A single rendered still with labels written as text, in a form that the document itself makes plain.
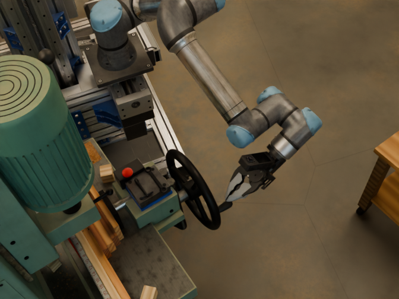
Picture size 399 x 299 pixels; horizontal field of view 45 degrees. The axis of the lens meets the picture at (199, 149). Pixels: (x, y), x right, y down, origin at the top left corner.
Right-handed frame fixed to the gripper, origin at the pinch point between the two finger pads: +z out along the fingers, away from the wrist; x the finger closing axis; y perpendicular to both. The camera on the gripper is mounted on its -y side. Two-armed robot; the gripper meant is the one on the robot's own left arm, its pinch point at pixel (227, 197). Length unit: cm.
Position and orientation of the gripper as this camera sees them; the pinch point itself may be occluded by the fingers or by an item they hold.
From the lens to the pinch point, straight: 144.1
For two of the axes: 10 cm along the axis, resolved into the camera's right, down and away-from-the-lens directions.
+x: -5.6, -6.6, 5.0
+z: -6.9, 7.1, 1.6
